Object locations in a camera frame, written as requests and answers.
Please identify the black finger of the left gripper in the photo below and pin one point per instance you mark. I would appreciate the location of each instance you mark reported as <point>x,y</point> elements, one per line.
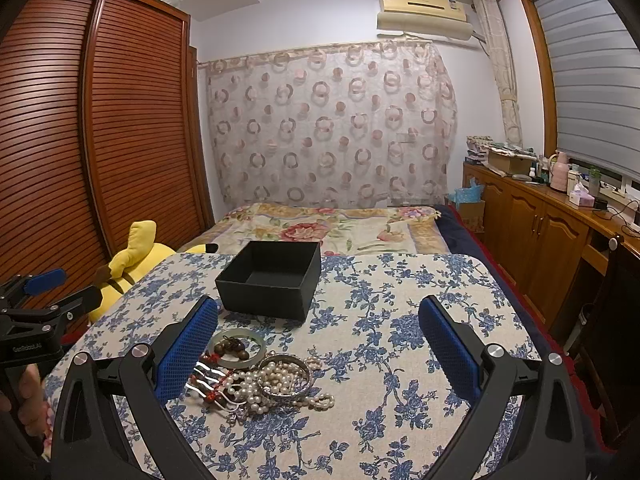
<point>77,304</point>

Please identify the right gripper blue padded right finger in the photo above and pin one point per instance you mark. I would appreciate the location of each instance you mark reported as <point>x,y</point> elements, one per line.
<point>546,441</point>

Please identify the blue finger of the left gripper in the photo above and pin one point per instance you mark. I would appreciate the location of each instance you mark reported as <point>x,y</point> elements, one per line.
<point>39,284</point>

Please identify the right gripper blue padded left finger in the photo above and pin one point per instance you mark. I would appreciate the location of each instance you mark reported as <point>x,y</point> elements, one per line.
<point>89,441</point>

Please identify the silver wavy hair fork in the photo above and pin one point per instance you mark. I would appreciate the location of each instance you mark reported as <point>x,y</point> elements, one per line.
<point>210,384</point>

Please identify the pale jade bangle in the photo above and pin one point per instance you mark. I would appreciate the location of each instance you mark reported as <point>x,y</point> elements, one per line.
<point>237,349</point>

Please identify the silver metal bangle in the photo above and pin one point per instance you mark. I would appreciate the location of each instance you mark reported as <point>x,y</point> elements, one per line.
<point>284,378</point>

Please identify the black square jewelry box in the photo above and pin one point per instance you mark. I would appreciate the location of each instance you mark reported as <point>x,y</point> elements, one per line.
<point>271,279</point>

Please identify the person's left hand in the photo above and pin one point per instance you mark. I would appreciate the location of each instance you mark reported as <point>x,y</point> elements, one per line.
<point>32,412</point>

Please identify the yellow plush toy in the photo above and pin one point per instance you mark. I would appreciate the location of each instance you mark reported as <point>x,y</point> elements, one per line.
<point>132,264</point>

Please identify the blue floral tablecloth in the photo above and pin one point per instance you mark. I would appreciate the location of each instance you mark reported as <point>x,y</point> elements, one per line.
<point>394,410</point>

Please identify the wooden louvered wardrobe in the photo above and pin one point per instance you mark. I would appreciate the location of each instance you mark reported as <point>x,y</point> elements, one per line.
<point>99,129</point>

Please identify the wooden sideboard cabinet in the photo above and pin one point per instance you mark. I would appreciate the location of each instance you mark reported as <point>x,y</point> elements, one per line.
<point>554,253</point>

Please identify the pink tissue box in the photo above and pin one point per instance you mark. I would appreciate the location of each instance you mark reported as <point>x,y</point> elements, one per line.
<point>580,196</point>

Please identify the blue gift bag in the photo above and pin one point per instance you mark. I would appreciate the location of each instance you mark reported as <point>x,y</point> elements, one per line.
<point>469,205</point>

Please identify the pink thermos jug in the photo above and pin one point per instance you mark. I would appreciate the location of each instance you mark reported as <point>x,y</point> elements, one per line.
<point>559,168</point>

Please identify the beige side curtain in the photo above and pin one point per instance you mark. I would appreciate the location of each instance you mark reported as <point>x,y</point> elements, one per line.
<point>499,52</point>

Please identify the pink circle patterned curtain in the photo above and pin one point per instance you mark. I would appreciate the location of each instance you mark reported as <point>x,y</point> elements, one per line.
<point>346,125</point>

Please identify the grey window blind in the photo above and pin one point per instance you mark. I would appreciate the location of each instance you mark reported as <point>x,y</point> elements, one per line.
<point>595,70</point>

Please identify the beige wall air conditioner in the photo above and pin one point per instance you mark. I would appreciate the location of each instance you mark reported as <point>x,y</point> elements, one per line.
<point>445,18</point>

